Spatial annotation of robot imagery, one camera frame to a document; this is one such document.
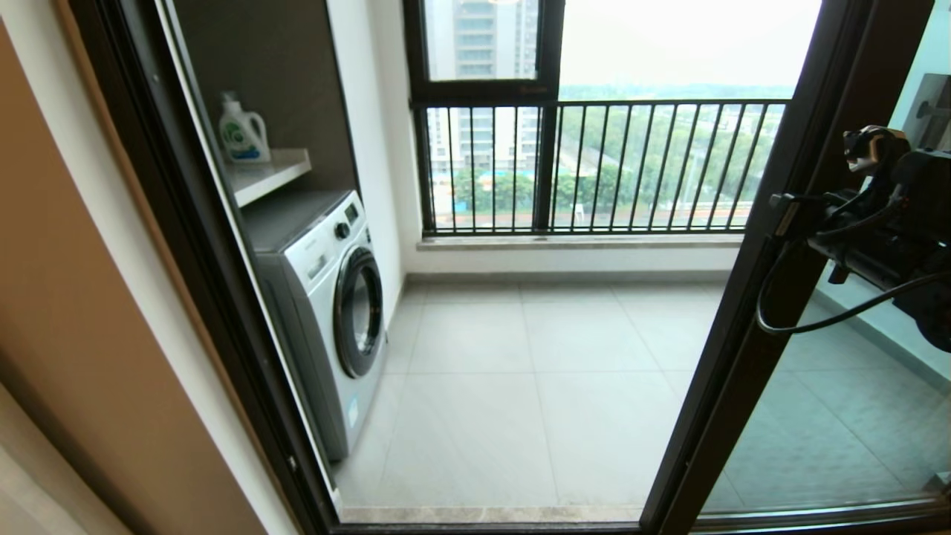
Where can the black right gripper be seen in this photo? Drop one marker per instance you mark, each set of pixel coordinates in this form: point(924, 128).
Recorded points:
point(906, 230)

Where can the dark brown glass sliding door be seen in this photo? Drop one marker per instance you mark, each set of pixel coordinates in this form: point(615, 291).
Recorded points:
point(773, 297)

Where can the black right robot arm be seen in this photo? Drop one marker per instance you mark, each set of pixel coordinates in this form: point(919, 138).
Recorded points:
point(937, 319)

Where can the black balcony railing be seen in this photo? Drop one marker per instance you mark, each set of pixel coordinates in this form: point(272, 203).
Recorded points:
point(631, 171)

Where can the grey stone window sill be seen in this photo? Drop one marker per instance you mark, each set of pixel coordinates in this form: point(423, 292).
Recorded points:
point(579, 241)

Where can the white front-load washing machine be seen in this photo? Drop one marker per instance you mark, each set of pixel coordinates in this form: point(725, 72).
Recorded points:
point(319, 312)

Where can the white shelf board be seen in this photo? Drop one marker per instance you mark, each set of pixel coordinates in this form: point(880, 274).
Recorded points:
point(267, 177)

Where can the dark brown cabinet niche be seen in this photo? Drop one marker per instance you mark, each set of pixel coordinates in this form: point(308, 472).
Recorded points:
point(275, 67)

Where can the white detergent bottle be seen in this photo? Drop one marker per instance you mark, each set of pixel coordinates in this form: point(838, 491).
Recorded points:
point(241, 134)

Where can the white curtain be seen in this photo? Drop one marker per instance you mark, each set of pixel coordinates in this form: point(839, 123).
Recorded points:
point(37, 490)

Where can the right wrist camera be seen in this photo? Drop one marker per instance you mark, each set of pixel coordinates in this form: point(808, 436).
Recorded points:
point(873, 147)

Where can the dark balcony window frame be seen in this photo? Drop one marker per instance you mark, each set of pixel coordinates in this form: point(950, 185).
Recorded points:
point(546, 96)

